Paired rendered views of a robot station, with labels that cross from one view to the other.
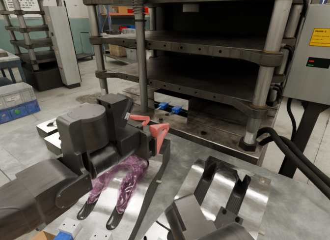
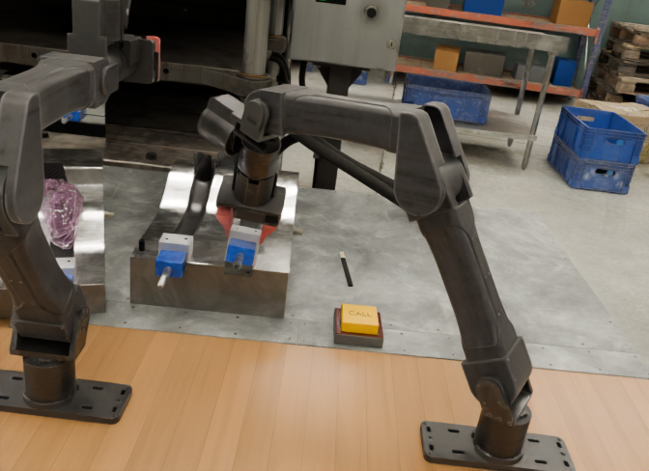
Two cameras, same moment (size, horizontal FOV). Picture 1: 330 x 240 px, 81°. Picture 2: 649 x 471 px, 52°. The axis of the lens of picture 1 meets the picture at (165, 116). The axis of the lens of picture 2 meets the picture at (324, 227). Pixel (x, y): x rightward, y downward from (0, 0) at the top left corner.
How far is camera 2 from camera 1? 0.77 m
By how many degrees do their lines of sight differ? 34
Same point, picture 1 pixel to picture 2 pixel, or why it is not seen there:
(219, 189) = not seen: hidden behind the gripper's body
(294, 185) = (331, 195)
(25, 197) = (85, 63)
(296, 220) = (340, 224)
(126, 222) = (87, 255)
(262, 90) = (258, 43)
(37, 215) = (94, 87)
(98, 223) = not seen: hidden behind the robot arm
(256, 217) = (288, 203)
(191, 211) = (232, 102)
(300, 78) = (312, 24)
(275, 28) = not seen: outside the picture
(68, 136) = (97, 13)
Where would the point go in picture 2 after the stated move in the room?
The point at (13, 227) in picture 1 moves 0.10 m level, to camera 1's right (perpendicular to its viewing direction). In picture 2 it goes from (82, 90) to (163, 87)
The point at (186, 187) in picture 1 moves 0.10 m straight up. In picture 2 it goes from (173, 196) to (174, 148)
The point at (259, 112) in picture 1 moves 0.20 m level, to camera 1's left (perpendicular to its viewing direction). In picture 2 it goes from (259, 84) to (185, 87)
